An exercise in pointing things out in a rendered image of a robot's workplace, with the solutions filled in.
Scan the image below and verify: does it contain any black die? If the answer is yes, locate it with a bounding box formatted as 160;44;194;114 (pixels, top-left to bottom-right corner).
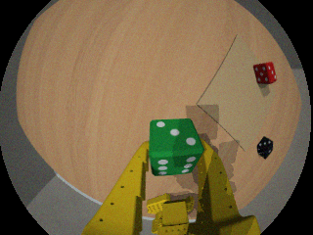
257;136;273;160

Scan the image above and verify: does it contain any tan square mat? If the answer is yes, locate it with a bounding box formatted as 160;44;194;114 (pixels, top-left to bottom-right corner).
197;34;275;151

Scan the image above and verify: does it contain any green die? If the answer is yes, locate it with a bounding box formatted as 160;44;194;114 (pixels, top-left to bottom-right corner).
149;118;204;176

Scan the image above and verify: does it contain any red die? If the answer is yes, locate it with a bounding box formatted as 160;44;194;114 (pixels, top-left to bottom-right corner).
253;62;277;84

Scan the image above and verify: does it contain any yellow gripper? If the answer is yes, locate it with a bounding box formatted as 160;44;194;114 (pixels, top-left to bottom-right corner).
81;138;261;235

